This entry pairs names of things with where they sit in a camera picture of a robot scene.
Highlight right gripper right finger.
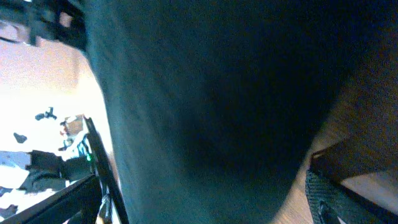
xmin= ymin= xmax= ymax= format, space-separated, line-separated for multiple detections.
xmin=305 ymin=170 xmax=397 ymax=224

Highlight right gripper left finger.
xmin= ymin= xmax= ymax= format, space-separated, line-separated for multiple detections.
xmin=2 ymin=175 xmax=102 ymax=224

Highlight black pants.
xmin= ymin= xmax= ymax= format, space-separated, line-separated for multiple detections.
xmin=85 ymin=0 xmax=397 ymax=223

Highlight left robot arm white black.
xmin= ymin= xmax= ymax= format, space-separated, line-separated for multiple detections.
xmin=3 ymin=118 xmax=129 ymax=224

